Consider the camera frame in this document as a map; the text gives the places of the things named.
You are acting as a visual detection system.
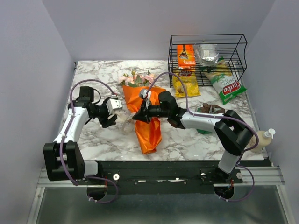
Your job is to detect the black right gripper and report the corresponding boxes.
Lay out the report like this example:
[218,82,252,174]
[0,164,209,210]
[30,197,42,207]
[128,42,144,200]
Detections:
[132,99,170,125]

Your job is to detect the orange wrapping paper sheet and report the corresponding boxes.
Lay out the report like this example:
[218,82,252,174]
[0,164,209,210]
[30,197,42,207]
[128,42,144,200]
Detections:
[122,84,167,155]

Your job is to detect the cream printed ribbon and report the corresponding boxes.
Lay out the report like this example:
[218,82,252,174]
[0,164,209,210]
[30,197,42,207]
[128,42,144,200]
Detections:
[121,112,136,134]

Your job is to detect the pink fake flower bunch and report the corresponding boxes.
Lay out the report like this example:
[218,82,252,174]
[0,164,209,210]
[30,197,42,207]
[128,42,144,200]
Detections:
[142,71,156,85]

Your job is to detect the green brown snack bag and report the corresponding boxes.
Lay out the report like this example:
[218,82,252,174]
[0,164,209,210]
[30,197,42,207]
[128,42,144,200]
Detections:
[195,102,226,135]

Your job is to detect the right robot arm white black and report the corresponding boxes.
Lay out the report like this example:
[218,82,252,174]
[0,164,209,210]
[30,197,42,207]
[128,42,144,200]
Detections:
[133,90,253,183]

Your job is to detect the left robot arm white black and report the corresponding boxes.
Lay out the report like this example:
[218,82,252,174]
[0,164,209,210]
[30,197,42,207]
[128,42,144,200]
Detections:
[43,86,122,184]

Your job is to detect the yellow lays chip bag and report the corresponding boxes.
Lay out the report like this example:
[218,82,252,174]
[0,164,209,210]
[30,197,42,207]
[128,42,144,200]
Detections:
[172,69,200,98]

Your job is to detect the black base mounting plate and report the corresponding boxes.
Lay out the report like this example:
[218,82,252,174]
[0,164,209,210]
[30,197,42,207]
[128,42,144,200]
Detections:
[71,159,270,196]

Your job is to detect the orange razor package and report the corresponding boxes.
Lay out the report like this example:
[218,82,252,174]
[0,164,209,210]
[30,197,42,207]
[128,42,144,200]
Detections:
[177,44,196,69]

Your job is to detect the silver foil packet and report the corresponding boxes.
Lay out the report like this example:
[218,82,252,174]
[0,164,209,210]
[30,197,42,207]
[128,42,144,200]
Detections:
[195,44,219,67]

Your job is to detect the green white cassava chip bag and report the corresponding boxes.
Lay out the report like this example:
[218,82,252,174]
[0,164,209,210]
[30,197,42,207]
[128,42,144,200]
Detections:
[205,57,247,105]

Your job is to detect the cream lotion pump bottle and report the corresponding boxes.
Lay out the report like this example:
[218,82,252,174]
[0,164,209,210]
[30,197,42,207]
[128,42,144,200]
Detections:
[251,128,276,152]

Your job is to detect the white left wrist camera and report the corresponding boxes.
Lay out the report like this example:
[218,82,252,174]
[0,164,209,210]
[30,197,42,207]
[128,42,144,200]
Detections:
[107,98,122,114]

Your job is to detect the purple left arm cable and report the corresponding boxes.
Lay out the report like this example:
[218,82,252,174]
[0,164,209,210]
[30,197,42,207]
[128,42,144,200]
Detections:
[59,79,119,203]

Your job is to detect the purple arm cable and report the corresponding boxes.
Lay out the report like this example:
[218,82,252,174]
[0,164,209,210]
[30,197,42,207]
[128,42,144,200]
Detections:
[59,79,119,203]
[147,71,260,203]

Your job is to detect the black wire basket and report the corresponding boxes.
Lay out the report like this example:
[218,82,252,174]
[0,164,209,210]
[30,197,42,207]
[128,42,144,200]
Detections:
[168,34,248,86]

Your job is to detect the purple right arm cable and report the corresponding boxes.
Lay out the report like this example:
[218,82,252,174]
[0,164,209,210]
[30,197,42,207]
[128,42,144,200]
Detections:
[147,71,260,203]

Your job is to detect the aluminium frame rail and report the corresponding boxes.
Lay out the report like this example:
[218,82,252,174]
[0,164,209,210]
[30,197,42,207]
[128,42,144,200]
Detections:
[28,161,296,224]

